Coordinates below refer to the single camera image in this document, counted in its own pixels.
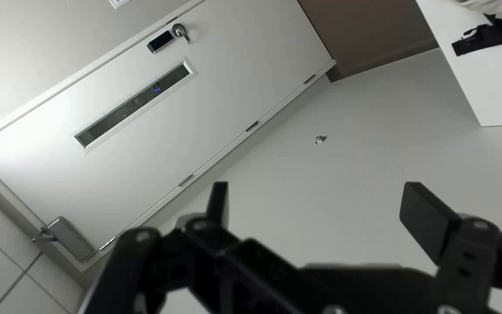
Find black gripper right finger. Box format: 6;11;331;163
399;181;502;314

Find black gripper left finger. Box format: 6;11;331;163
83;181;299;314

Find black tote bag with lettering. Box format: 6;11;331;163
449;15;502;57

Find grey door closer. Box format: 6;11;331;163
29;214;99;264

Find white drawer cabinet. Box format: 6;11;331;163
0;0;338;257

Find silver door lock with key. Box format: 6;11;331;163
169;20;191;45

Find white crumpled cloth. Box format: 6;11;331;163
458;0;502;24

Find black door handle plate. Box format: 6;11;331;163
146;29;176;53

